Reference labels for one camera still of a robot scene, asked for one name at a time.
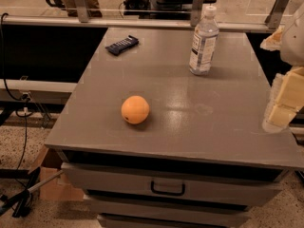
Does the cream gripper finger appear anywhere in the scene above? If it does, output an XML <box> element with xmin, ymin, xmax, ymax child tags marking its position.
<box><xmin>260</xmin><ymin>28</ymin><xmax>283</xmax><ymax>51</ymax></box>
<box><xmin>262</xmin><ymin>66</ymin><xmax>304</xmax><ymax>133</ymax></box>

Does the clear blue plastic water bottle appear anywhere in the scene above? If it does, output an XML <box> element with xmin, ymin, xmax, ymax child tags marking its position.
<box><xmin>189</xmin><ymin>5</ymin><xmax>219</xmax><ymax>75</ymax></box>

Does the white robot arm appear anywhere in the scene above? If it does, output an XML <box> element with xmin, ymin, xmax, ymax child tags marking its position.
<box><xmin>260</xmin><ymin>4</ymin><xmax>304</xmax><ymax>133</ymax></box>

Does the grey drawer cabinet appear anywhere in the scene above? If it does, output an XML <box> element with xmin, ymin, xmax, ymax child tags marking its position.
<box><xmin>47</xmin><ymin>29</ymin><xmax>304</xmax><ymax>228</ymax></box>

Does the orange fruit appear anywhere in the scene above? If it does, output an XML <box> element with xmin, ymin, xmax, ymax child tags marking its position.
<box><xmin>121</xmin><ymin>96</ymin><xmax>150</xmax><ymax>124</ymax></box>

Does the dark blue snack bar packet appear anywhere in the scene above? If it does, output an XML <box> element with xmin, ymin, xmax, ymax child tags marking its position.
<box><xmin>106</xmin><ymin>35</ymin><xmax>139</xmax><ymax>56</ymax></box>

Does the cardboard box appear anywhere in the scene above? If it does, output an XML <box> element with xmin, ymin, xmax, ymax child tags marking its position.
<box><xmin>28</xmin><ymin>146</ymin><xmax>84</xmax><ymax>201</ymax></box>

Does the black tripod stand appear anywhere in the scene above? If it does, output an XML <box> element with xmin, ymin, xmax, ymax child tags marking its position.
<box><xmin>0</xmin><ymin>167</ymin><xmax>63</xmax><ymax>218</ymax></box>

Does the black drawer handle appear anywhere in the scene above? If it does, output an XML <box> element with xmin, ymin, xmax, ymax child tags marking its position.
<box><xmin>150</xmin><ymin>181</ymin><xmax>186</xmax><ymax>197</ymax></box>

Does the metal railing frame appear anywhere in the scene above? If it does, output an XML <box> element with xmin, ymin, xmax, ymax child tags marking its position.
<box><xmin>0</xmin><ymin>0</ymin><xmax>302</xmax><ymax>31</ymax></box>

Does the black cable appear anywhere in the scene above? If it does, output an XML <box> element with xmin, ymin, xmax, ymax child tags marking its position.
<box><xmin>0</xmin><ymin>12</ymin><xmax>34</xmax><ymax>188</ymax></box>

